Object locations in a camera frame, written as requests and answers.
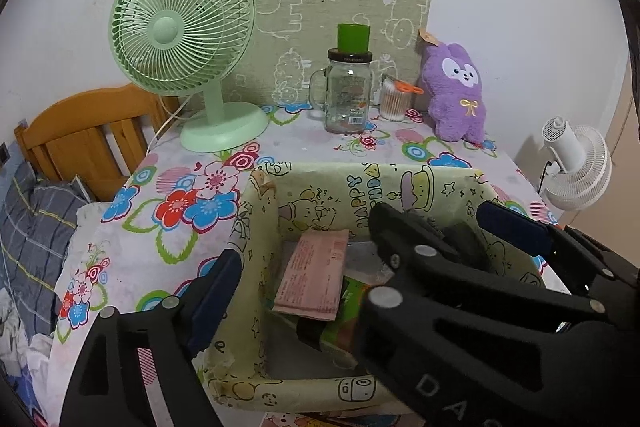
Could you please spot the clear plastic bag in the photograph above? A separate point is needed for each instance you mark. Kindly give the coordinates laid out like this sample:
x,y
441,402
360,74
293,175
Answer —
x,y
365,257

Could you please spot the wooden bed headboard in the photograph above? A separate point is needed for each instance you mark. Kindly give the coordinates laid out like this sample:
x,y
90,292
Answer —
x,y
90,137

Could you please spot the green printed board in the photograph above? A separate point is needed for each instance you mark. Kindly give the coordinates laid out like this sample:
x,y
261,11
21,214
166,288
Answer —
x,y
310,7

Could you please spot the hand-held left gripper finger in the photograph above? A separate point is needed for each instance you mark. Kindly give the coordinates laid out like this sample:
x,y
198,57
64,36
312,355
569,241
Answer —
x,y
215,302

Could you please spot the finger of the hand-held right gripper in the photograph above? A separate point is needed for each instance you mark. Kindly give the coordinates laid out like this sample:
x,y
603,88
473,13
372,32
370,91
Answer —
x,y
400,232
515,224

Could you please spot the green desk fan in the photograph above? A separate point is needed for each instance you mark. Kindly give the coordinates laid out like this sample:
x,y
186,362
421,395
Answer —
x,y
170,32

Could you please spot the yellow-green printed storage box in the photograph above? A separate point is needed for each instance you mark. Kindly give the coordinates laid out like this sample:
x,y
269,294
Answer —
x,y
325,207

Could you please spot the orange scissors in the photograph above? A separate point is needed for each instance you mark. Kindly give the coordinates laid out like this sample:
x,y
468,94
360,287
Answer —
x,y
407,87

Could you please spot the grey plaid pillow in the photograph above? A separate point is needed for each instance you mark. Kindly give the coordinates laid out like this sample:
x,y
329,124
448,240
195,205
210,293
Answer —
x,y
35,227

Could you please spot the white crumpled cloth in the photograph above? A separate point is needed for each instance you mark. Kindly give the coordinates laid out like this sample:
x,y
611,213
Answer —
x,y
30,357

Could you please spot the beige cabinet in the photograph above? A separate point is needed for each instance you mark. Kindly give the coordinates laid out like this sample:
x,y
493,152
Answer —
x,y
625,122

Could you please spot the green packet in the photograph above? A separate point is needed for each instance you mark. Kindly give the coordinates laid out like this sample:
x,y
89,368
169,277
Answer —
x,y
345,314

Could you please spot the glass mug jar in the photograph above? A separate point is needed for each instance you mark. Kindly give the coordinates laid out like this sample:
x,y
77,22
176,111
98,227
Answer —
x,y
347,92

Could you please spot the white fan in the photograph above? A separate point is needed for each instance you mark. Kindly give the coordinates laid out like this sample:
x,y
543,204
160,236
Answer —
x,y
580,167

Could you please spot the cotton swab container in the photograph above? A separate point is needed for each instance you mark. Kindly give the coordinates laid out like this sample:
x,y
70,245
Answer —
x,y
392,103

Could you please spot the green plastic cup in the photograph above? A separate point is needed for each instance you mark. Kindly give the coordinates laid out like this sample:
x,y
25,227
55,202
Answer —
x,y
353,38

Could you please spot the pink paper packet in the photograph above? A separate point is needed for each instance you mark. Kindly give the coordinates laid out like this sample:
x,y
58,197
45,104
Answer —
x,y
312,277

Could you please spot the purple plush bunny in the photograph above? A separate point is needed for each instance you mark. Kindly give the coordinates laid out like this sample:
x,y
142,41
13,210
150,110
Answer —
x,y
457,97

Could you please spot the floral tablecloth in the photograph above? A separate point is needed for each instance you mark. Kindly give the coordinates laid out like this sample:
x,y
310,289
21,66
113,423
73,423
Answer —
x,y
150,267

